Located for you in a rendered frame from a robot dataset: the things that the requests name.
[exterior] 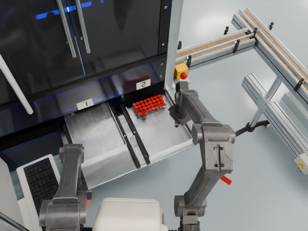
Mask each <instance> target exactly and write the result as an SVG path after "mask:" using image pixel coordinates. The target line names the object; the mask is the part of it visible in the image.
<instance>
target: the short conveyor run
mask: <svg viewBox="0 0 308 231"><path fill-rule="evenodd" d="M228 29H229V27H228V26H226V30H225V31H224V35H222V36H219V37H216V38H213V39H210V40H207V41H203V42H201V43H198V44H194V45H191V46H188V47H185V48H182V41H179V42H178V43H179V44H178V47H177V53H176V63H177V62H180V61H184V63H185V64H186V65H187V67H188V71H191V70H194V69H197V68H200V67H203V66H206V65H209V64H211V63H214V62H217V61H220V60H223V59H226V58H229V57H232V56H235V55H237V54H240V53H243V52H246V51H249V50H252V49H253V46H254V44H255V42H256V40H255V39H254V38H253V37H252V36H254V33H252V34H249V33H248V31H247V30H248V29H249V28H248V27H247V28H244V29H241V30H238V31H235V32H232V33H228Z"/></svg>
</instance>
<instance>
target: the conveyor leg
mask: <svg viewBox="0 0 308 231"><path fill-rule="evenodd" d="M281 83H282V81H281V80H280V79H279V78H278V77H276V79H275V80H274V82H273V83H272V85H271V87H270V89H269V90H268V92H267V94H266V96H265V99H266V100H267V101H270V100H271V99H272V98H273V96H274V94H275V93H276V91H277V89H278V88H279V86H280V85H281ZM261 115H262V112H261V111H260V109H259V108H258V109H257V111H256V113H255V114H254V116H253V118H252V119H251V121H250V123H249V125H248V126H249V127H250V128H254V126H255V125H256V123H257V121H258V120H259V118H260V117H261Z"/></svg>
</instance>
